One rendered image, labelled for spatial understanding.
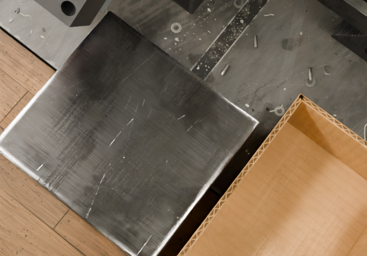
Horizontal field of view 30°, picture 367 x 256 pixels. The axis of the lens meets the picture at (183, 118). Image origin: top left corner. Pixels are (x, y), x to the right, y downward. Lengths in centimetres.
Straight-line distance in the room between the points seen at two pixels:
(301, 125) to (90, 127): 18
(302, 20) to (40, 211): 30
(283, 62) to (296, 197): 13
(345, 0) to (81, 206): 28
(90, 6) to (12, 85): 23
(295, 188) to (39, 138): 23
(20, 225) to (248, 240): 20
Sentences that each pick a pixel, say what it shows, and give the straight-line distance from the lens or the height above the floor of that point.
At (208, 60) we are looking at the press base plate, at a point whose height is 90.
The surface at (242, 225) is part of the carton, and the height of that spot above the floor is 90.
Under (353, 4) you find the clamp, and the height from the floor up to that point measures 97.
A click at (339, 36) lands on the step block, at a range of 66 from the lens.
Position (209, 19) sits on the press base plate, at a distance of 65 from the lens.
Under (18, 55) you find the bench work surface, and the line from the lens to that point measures 65.
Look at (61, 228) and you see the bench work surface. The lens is 60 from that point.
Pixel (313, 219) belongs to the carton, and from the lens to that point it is 61.
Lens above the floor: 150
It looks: 75 degrees down
